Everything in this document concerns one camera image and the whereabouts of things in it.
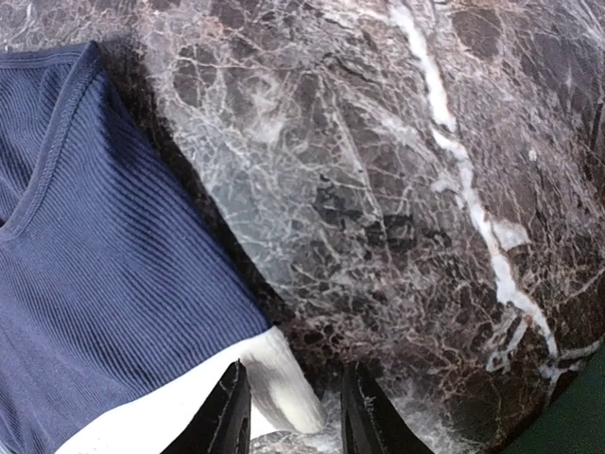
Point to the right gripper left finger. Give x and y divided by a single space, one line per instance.
222 425

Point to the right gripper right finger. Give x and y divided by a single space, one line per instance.
369 422

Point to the navy underwear white waistband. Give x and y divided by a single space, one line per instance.
119 310

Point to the green divided organizer tray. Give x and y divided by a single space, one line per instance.
575 422

